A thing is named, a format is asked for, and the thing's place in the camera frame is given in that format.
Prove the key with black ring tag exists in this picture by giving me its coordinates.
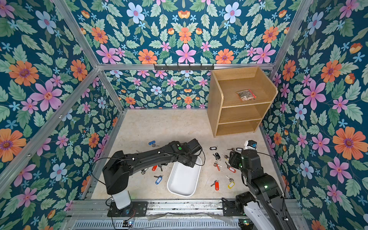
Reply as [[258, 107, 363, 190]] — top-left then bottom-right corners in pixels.
[[213, 152, 221, 161]]

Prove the yellow tag key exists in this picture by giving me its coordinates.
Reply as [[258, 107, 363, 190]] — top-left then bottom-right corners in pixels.
[[226, 175, 235, 189]]

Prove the white storage tray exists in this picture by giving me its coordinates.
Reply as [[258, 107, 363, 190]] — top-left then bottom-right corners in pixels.
[[167, 157, 202, 197]]

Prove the blue tag key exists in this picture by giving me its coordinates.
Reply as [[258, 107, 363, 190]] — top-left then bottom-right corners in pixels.
[[149, 140, 158, 148], [154, 175, 163, 185]]

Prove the blue tag key front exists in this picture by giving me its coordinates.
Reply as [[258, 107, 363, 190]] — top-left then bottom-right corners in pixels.
[[154, 175, 163, 185]]

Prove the small dark key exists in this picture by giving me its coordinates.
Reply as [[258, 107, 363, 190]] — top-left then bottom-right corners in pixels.
[[141, 168, 148, 175]]

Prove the wooden shelf cabinet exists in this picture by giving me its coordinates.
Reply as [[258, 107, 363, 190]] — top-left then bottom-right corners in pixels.
[[208, 67, 278, 137]]

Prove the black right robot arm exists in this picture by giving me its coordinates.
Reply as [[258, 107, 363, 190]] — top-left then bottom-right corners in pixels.
[[234, 149, 297, 230]]

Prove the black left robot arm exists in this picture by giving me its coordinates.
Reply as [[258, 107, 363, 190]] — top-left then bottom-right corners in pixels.
[[102, 139, 203, 210]]

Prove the clear bag of small parts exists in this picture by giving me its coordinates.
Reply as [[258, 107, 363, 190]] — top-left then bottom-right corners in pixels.
[[236, 89, 256, 102]]

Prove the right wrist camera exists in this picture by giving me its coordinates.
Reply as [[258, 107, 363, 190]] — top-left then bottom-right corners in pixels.
[[244, 140, 257, 150]]

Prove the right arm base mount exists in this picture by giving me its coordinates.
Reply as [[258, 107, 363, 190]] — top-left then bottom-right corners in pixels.
[[221, 197, 262, 217]]

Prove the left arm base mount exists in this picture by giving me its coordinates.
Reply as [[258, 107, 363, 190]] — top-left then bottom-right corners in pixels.
[[107, 201, 148, 218]]

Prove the black wall hook rail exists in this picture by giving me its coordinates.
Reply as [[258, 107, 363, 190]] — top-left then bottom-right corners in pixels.
[[153, 64, 215, 71]]

